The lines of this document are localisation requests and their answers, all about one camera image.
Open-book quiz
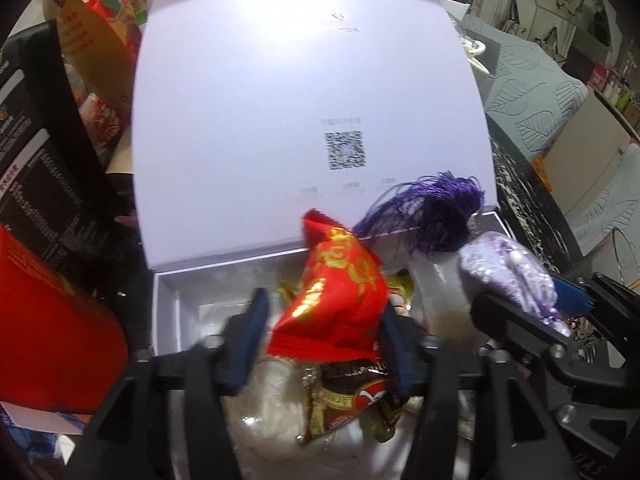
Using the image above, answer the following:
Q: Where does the clear glass cup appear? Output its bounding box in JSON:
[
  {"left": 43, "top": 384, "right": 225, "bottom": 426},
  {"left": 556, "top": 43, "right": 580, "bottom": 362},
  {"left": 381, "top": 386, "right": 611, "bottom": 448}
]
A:
[{"left": 610, "top": 226, "right": 640, "bottom": 292}]

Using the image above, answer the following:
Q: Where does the blue white box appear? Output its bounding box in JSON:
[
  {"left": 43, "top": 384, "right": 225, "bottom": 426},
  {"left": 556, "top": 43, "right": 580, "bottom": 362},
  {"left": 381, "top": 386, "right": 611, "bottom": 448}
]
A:
[{"left": 0, "top": 402, "right": 86, "bottom": 441}]

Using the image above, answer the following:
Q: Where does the white plastic bag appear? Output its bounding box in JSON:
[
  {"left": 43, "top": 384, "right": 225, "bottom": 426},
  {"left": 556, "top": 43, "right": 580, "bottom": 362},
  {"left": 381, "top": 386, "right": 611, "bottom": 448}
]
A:
[{"left": 222, "top": 355, "right": 321, "bottom": 456}]

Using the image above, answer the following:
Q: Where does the lavender gift box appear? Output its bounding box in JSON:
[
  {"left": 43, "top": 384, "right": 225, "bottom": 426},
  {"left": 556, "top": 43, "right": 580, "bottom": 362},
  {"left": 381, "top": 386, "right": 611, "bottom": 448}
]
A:
[{"left": 131, "top": 0, "right": 507, "bottom": 480}]

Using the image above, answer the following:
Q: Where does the lavender sachet with purple tassel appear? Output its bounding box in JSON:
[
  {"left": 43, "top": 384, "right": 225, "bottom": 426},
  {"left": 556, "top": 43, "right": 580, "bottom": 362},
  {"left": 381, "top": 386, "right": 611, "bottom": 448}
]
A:
[{"left": 352, "top": 172, "right": 573, "bottom": 338}]

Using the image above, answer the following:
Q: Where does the grey quilted sofa cushion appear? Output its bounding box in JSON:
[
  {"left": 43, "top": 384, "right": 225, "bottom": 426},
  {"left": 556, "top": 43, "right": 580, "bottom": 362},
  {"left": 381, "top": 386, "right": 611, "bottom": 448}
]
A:
[
  {"left": 482, "top": 42, "right": 588, "bottom": 171},
  {"left": 565, "top": 145, "right": 640, "bottom": 256}
]

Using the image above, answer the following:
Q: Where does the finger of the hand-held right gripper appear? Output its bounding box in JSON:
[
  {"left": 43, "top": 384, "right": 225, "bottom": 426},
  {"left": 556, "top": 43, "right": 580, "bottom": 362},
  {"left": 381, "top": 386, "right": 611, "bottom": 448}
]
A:
[
  {"left": 469, "top": 291, "right": 568, "bottom": 386},
  {"left": 550, "top": 271, "right": 640, "bottom": 351}
]

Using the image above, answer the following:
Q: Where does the brown snack packet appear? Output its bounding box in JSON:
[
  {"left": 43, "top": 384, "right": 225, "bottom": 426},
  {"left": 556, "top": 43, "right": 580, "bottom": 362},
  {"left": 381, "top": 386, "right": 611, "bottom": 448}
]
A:
[{"left": 295, "top": 355, "right": 426, "bottom": 446}]

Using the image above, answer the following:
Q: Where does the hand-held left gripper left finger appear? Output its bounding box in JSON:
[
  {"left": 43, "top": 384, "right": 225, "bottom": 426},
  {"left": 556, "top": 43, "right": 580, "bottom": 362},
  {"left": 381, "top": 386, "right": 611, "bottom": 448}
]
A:
[{"left": 65, "top": 287, "right": 271, "bottom": 480}]

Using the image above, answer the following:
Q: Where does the red canister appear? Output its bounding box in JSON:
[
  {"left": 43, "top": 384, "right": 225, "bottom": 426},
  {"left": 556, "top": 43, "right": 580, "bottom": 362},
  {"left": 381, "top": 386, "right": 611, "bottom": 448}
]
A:
[{"left": 0, "top": 222, "right": 130, "bottom": 416}]

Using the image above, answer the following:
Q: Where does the colourful snack bag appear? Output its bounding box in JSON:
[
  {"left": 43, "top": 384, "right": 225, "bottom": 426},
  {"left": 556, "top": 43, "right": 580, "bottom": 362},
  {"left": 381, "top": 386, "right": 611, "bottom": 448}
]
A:
[{"left": 42, "top": 0, "right": 151, "bottom": 161}]

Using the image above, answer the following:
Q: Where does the row of small bottles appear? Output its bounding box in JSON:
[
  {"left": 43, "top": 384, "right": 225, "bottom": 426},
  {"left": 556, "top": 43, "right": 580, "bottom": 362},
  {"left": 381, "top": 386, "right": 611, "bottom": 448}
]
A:
[{"left": 602, "top": 50, "right": 640, "bottom": 126}]

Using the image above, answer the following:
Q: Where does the red gold candy packet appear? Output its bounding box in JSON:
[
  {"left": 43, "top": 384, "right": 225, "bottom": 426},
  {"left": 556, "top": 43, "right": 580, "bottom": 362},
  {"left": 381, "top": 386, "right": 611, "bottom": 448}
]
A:
[{"left": 267, "top": 208, "right": 388, "bottom": 363}]

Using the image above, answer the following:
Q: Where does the white ceramic teapot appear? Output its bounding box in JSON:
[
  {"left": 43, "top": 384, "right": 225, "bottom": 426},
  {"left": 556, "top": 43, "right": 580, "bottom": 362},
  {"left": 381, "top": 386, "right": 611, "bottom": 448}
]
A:
[{"left": 450, "top": 10, "right": 493, "bottom": 78}]

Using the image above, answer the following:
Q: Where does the black printed box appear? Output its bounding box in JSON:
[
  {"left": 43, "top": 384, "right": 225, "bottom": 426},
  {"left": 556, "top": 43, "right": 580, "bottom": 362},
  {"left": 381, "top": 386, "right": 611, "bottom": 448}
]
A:
[{"left": 0, "top": 20, "right": 146, "bottom": 281}]

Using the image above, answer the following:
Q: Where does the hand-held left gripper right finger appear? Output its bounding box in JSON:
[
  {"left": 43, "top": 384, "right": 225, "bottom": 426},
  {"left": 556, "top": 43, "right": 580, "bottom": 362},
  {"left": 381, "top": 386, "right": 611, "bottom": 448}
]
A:
[{"left": 377, "top": 305, "right": 581, "bottom": 480}]

